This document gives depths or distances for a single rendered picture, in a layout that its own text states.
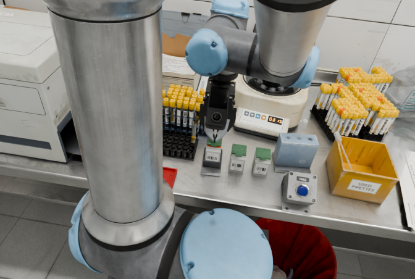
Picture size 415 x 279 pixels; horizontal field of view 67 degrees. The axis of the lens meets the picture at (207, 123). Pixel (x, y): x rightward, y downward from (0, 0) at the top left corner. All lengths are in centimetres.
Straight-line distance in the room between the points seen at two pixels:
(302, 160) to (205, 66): 47
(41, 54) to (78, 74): 53
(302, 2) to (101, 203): 28
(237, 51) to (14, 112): 57
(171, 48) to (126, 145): 98
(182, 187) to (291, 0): 66
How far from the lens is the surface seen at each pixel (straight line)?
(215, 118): 67
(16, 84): 81
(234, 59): 54
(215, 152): 82
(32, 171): 94
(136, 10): 23
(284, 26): 31
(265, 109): 99
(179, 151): 88
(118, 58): 24
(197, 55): 54
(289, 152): 87
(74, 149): 91
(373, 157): 100
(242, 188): 84
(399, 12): 132
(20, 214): 203
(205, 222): 41
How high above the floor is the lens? 152
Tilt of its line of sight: 39 degrees down
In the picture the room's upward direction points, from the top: 5 degrees clockwise
